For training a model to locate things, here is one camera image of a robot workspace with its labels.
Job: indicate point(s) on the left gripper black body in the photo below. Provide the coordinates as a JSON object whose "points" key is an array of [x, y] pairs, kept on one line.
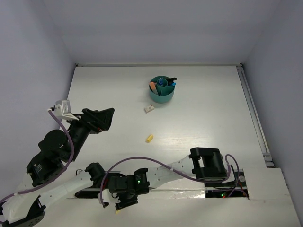
{"points": [[92, 120]]}

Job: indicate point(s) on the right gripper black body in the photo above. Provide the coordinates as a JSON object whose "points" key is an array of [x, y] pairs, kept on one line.
{"points": [[127, 198]]}

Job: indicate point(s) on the yellow highlighter cap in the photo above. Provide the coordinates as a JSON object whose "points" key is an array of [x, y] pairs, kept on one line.
{"points": [[149, 138]]}

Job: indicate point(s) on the clear orange-tipped highlighter body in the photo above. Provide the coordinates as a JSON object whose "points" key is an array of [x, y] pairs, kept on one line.
{"points": [[154, 90]]}

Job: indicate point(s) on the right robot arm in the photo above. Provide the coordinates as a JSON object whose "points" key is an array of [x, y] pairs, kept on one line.
{"points": [[202, 165]]}

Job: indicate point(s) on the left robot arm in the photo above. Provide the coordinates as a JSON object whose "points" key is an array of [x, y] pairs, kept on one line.
{"points": [[26, 207]]}

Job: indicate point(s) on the white eraser in sleeve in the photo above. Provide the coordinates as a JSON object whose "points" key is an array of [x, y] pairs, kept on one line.
{"points": [[149, 108]]}

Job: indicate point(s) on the teal round compartment organizer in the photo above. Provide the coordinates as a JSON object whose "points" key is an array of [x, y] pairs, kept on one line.
{"points": [[165, 92]]}

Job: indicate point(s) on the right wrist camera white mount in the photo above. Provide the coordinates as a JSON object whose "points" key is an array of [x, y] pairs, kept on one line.
{"points": [[106, 198]]}

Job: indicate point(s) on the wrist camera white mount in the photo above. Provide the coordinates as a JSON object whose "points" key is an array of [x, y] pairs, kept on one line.
{"points": [[106, 198], [62, 110]]}

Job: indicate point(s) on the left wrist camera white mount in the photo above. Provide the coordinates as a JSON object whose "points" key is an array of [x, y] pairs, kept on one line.
{"points": [[62, 110]]}

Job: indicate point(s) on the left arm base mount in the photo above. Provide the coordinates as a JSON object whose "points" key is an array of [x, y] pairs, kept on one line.
{"points": [[94, 186]]}

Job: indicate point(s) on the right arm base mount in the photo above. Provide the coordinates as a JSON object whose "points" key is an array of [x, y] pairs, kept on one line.
{"points": [[232, 189]]}

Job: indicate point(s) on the metal rail table edge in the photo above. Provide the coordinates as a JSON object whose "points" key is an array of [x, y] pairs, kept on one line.
{"points": [[255, 119]]}

